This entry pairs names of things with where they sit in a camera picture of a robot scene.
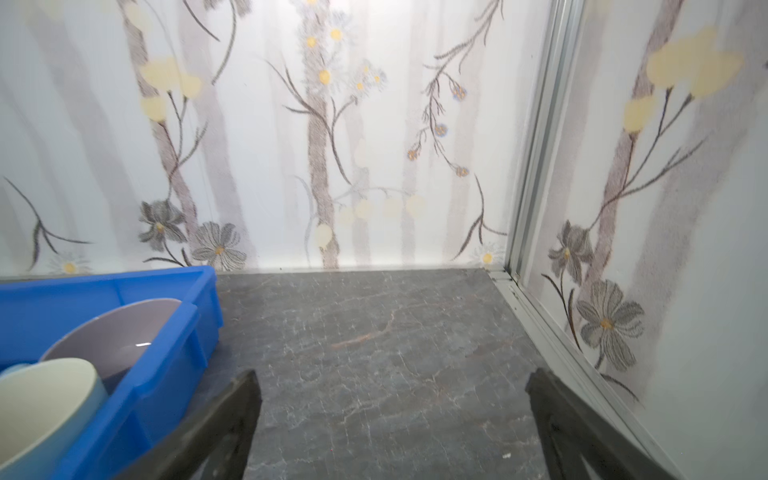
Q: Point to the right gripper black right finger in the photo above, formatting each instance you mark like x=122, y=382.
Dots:
x=577, y=443

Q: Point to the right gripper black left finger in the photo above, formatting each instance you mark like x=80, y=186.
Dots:
x=212, y=443

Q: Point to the purple bowl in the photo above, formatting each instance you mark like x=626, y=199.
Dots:
x=114, y=341

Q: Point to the cream mug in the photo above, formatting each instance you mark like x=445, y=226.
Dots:
x=44, y=409

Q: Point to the blue plastic bin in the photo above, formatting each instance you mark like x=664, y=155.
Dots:
x=154, y=395

